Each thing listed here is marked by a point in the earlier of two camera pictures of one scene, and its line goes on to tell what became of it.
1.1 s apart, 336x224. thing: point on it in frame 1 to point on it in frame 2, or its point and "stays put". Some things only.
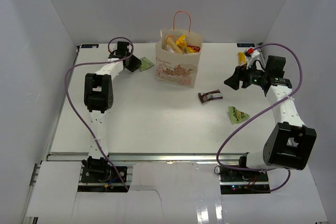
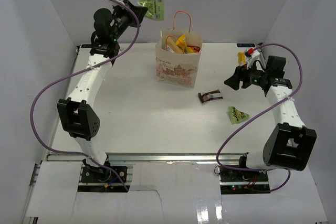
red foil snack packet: [196, 48] stays put
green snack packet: [145, 64] to [156, 8]
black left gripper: [135, 62] to [130, 14]
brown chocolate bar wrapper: [210, 95] stays put
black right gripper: [241, 73] stays put
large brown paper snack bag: [171, 42] stays put
